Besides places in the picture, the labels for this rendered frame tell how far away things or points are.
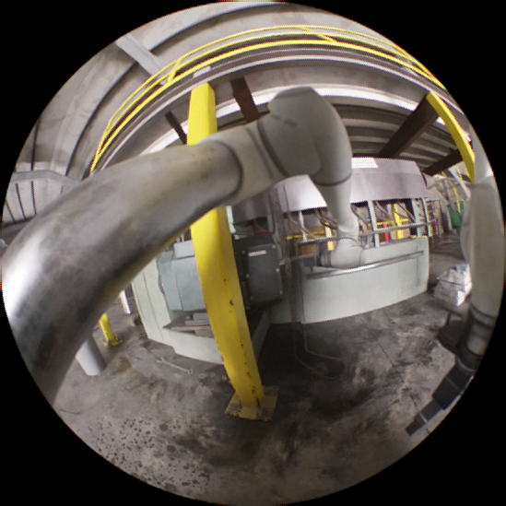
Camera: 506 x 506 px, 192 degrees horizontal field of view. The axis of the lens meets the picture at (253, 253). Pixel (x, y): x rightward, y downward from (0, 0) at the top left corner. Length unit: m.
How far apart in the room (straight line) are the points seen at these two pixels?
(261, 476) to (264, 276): 1.01
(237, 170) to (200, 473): 0.94
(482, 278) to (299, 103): 0.32
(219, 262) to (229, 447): 0.78
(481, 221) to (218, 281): 0.56
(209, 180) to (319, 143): 0.17
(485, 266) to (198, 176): 0.33
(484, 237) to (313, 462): 0.76
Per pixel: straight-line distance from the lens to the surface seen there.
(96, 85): 5.84
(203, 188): 0.15
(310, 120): 0.24
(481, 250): 0.25
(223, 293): 0.46
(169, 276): 0.97
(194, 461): 0.85
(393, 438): 0.86
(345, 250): 0.68
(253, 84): 1.47
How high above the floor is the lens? 0.76
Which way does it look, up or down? 1 degrees down
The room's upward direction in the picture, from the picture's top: 10 degrees counter-clockwise
